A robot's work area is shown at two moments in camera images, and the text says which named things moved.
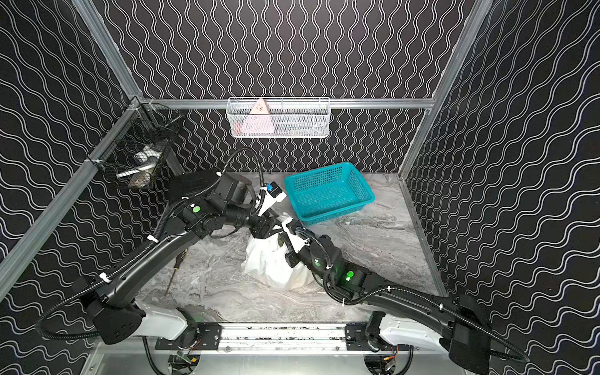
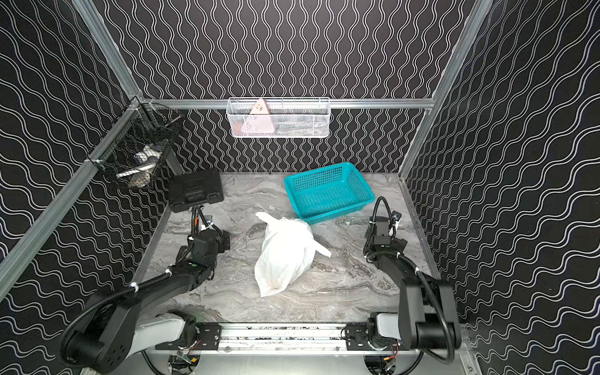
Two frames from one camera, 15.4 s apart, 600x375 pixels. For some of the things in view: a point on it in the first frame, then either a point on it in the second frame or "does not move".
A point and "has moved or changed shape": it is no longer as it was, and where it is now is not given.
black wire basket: x=133 y=148 does not move
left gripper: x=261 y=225 -> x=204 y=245
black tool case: x=187 y=184 does not move
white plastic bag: x=269 y=262 has moved or changed shape
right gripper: x=292 y=257 -> x=398 y=244
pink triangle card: x=258 y=120 does not move
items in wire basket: x=144 y=161 does not move
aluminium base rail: x=289 y=338 does not move
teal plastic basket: x=327 y=193 does not move
